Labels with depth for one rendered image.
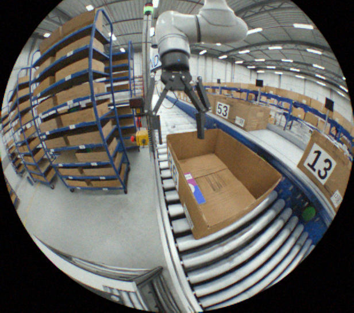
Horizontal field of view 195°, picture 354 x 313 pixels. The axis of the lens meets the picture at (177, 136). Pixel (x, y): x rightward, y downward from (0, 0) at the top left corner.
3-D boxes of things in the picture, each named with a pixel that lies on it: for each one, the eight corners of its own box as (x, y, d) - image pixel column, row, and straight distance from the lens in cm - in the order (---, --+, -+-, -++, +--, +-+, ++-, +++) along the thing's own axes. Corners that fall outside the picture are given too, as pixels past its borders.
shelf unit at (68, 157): (70, 193, 194) (33, 50, 179) (81, 171, 218) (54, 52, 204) (129, 194, 141) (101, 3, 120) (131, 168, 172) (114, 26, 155)
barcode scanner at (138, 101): (130, 121, 46) (127, 96, 46) (134, 117, 58) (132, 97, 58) (145, 119, 45) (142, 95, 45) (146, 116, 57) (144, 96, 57)
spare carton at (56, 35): (38, 44, 178) (47, 40, 189) (42, 64, 173) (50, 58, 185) (59, 26, 151) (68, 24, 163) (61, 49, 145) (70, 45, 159)
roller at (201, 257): (175, 257, 42) (175, 257, 37) (277, 201, 67) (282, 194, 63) (179, 269, 43) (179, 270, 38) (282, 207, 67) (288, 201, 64)
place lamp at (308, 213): (299, 215, 62) (310, 205, 58) (300, 213, 63) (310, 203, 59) (306, 223, 64) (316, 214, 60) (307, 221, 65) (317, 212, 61)
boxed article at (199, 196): (186, 209, 40) (187, 208, 38) (174, 177, 48) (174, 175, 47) (205, 203, 42) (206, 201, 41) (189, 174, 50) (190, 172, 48)
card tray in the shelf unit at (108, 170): (85, 175, 141) (81, 169, 136) (94, 159, 160) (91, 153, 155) (115, 174, 120) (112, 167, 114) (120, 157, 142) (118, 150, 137)
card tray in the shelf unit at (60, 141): (47, 149, 160) (43, 140, 158) (60, 136, 177) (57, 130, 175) (66, 146, 128) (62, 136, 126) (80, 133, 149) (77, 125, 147)
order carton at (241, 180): (166, 162, 56) (165, 134, 47) (213, 153, 66) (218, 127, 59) (195, 241, 38) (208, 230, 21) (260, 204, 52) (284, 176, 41)
